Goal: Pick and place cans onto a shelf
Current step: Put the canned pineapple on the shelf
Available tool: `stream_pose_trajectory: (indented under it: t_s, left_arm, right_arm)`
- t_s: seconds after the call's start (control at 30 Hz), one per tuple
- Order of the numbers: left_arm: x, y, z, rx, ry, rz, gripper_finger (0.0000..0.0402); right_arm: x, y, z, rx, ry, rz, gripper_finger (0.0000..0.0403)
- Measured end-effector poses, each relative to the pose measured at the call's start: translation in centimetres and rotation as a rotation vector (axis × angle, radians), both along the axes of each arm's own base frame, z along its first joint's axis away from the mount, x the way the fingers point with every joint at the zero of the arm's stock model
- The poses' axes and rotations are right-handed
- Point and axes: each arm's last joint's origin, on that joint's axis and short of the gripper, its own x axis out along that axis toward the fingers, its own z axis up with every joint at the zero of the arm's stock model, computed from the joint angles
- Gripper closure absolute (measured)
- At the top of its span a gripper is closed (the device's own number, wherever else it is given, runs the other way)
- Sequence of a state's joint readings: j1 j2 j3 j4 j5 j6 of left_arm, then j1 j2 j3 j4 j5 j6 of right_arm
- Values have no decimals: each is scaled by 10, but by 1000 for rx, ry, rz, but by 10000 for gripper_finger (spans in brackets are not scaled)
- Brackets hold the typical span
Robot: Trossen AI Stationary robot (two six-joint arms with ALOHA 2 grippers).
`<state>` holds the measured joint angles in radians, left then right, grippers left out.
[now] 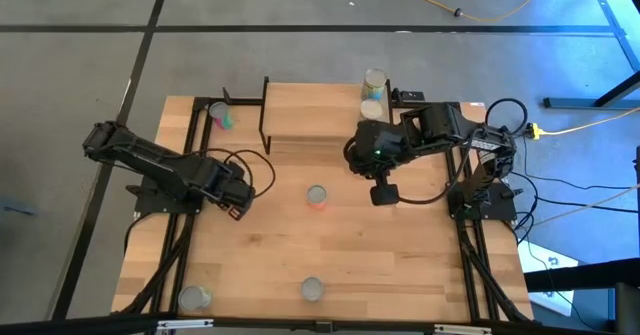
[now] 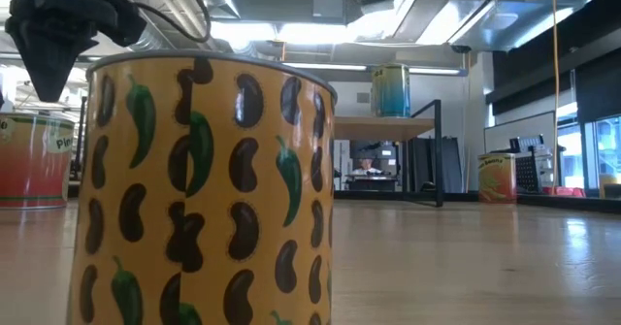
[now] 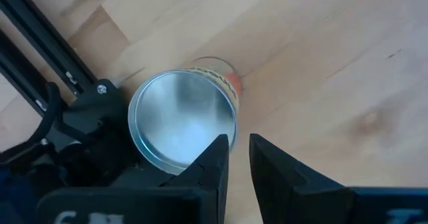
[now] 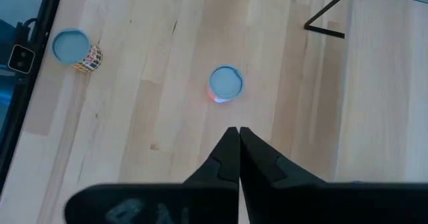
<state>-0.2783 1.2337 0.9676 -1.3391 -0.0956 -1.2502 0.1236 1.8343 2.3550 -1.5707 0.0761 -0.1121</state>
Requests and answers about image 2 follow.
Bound tan can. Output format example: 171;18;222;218
0;113;77;211

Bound red bins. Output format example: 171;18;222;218
541;186;587;198

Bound black panel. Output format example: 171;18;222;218
407;136;465;194

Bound yellow black beans can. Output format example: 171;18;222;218
66;49;339;325

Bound silver rectangular ventilation duct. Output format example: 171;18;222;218
416;0;596;53

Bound long ceiling light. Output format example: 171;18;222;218
283;61;467;78

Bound blue yellow gradient can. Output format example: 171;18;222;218
371;63;411;119

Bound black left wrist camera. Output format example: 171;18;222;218
96;0;148;49

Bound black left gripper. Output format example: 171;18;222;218
5;0;115;103

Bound orange green beans can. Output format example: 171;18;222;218
477;152;518;205

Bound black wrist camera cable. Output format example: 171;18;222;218
131;0;212;44

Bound black perforated rack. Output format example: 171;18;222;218
507;134;555;194

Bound dark desk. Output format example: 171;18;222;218
343;172;400;193

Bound dark monitor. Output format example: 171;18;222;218
348;140;397;160

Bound person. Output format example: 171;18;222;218
349;156;385;177

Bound silver spiral ventilation duct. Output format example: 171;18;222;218
104;0;169;52

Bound black post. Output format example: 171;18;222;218
73;95;89;180

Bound whiteboard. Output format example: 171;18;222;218
483;111;557;154

